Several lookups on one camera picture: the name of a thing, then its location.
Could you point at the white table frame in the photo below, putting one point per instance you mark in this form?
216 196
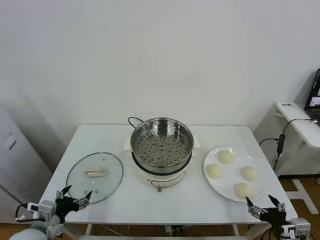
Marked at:
237 229

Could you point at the white steamed baozi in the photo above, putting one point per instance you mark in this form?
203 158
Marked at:
242 190
225 157
249 173
214 171

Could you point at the black open laptop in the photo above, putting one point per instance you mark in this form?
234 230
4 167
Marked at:
313 100

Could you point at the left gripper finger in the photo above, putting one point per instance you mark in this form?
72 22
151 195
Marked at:
84 201
62 192

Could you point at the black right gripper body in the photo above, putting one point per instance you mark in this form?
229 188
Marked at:
272 215

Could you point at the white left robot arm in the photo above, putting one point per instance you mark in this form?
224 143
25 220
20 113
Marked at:
30 233

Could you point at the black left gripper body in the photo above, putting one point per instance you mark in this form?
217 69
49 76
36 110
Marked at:
66 205

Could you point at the white grey cabinet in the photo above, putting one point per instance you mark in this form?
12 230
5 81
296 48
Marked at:
15 162

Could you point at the round glass pot lid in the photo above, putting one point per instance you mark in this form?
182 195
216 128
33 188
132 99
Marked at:
110 175

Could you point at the stainless steel steamer basket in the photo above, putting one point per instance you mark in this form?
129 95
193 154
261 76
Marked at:
150 130

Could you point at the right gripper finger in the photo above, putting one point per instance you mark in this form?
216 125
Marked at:
254 209
280 207

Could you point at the large white round plate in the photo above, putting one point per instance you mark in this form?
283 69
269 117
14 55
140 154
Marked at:
227 180

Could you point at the cream white electric cooker base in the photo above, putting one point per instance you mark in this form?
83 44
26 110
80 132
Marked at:
155 178

